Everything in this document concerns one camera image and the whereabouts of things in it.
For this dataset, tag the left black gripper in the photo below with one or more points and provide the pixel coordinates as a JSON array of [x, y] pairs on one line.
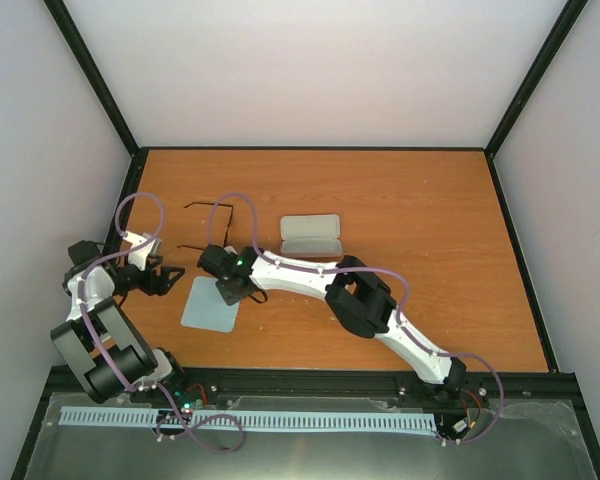
[[161, 287]]

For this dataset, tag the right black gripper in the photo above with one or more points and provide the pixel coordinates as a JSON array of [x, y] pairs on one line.
[[229, 297]]

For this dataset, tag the light blue cleaning cloth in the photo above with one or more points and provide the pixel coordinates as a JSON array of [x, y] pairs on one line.
[[205, 309]]

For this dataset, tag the pink glasses case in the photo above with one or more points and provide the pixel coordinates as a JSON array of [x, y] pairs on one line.
[[311, 236]]

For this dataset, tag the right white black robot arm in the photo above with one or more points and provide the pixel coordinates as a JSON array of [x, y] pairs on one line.
[[359, 299]]

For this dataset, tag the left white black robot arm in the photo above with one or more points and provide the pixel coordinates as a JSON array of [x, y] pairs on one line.
[[97, 337]]

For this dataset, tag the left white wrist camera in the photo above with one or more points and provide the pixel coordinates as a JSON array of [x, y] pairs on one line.
[[141, 247]]

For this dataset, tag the black thin-frame sunglasses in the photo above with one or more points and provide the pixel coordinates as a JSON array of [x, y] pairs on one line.
[[201, 224]]

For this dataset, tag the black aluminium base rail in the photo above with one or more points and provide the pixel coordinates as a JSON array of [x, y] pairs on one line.
[[397, 388]]

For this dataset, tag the light blue slotted cable duct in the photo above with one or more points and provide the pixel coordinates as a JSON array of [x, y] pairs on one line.
[[253, 421]]

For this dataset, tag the left black frame post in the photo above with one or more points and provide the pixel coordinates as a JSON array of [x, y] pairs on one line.
[[80, 51]]

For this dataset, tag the black frame post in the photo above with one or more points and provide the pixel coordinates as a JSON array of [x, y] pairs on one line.
[[554, 40], [80, 51]]

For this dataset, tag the right black frame post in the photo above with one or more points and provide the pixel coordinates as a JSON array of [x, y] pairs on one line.
[[554, 40]]

